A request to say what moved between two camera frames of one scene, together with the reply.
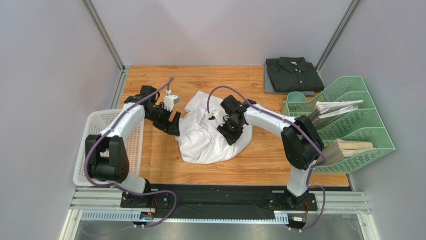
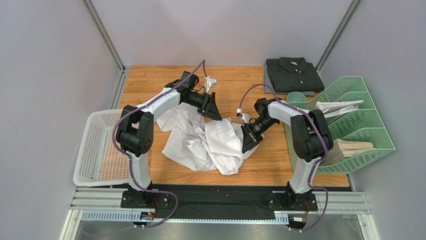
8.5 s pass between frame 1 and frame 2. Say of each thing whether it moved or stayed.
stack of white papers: stayed
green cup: stayed
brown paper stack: stayed
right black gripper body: moved
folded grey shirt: stayed
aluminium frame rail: stayed
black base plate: stayed
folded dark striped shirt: stayed
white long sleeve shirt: moved
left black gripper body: moved
